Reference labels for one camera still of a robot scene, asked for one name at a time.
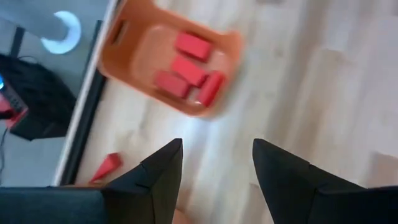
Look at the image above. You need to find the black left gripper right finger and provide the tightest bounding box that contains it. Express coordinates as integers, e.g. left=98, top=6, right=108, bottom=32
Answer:
left=252, top=138, right=366, bottom=224

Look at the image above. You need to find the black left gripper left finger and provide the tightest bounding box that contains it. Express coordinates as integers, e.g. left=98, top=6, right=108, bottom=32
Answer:
left=101, top=138, right=183, bottom=224

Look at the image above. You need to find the red rectangular block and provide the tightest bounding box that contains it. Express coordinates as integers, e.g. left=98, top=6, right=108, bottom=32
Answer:
left=154, top=70, right=191, bottom=99
left=174, top=32, right=214, bottom=62
left=170, top=55, right=209, bottom=88

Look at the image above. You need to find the red brick pair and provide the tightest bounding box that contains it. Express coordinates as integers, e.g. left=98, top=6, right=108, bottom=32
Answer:
left=196, top=70, right=226, bottom=108

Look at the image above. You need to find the small orange plastic bin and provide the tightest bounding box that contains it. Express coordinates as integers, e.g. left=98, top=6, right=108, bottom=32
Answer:
left=98, top=0, right=244, bottom=119

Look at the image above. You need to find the red battery pack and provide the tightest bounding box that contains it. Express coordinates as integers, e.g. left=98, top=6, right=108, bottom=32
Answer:
left=0, top=73, right=29, bottom=129

